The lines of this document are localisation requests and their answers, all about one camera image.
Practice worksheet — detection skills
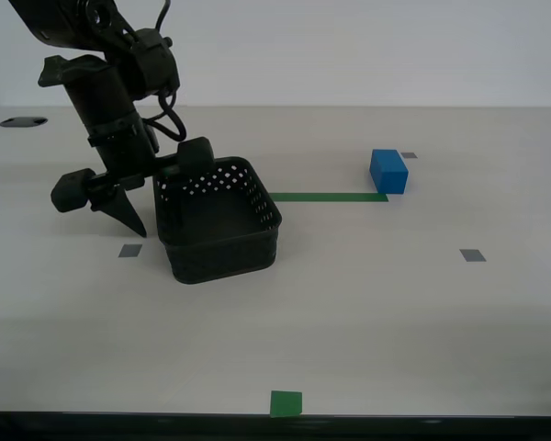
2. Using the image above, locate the green tape square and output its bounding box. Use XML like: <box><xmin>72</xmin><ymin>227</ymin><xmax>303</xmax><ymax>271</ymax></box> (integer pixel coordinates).
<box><xmin>269</xmin><ymin>390</ymin><xmax>303</xmax><ymax>420</ymax></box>

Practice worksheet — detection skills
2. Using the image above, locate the black table edge trim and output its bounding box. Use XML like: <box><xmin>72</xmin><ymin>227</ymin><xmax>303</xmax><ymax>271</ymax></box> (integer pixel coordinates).
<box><xmin>0</xmin><ymin>411</ymin><xmax>551</xmax><ymax>441</ymax></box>

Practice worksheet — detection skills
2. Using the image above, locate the looped black arm cable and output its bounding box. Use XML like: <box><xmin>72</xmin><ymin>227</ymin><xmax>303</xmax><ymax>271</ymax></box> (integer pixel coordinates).
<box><xmin>140</xmin><ymin>89</ymin><xmax>187</xmax><ymax>142</ymax></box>

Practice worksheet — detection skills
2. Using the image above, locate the black perforated plastic basket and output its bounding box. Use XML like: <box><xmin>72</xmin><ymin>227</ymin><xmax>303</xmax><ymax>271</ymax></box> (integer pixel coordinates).
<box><xmin>152</xmin><ymin>155</ymin><xmax>284</xmax><ymax>285</ymax></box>

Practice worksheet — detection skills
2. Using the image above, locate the black table cable grommet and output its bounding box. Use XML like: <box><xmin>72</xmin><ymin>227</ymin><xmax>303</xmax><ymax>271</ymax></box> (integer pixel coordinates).
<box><xmin>0</xmin><ymin>116</ymin><xmax>49</xmax><ymax>129</ymax></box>

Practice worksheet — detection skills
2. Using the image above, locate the blue rectangular block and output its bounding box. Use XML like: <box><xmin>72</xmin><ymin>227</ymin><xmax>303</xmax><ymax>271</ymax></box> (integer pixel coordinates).
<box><xmin>368</xmin><ymin>148</ymin><xmax>410</xmax><ymax>196</ymax></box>

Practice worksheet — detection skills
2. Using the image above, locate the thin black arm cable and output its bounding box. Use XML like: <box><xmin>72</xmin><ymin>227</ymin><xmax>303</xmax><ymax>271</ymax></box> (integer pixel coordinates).
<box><xmin>153</xmin><ymin>0</ymin><xmax>173</xmax><ymax>32</ymax></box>

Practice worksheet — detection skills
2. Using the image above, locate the long green tape strip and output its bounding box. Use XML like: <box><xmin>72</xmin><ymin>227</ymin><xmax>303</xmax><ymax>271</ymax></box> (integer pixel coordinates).
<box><xmin>269</xmin><ymin>192</ymin><xmax>389</xmax><ymax>204</ymax></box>

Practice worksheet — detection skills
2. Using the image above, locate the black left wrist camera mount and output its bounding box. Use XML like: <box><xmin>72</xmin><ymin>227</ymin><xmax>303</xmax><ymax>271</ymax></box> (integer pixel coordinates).
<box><xmin>37</xmin><ymin>54</ymin><xmax>109</xmax><ymax>88</ymax></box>

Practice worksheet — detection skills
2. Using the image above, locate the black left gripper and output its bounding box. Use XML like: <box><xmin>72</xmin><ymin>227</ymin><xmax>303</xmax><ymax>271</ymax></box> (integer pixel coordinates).
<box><xmin>50</xmin><ymin>66</ymin><xmax>215</xmax><ymax>239</ymax></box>

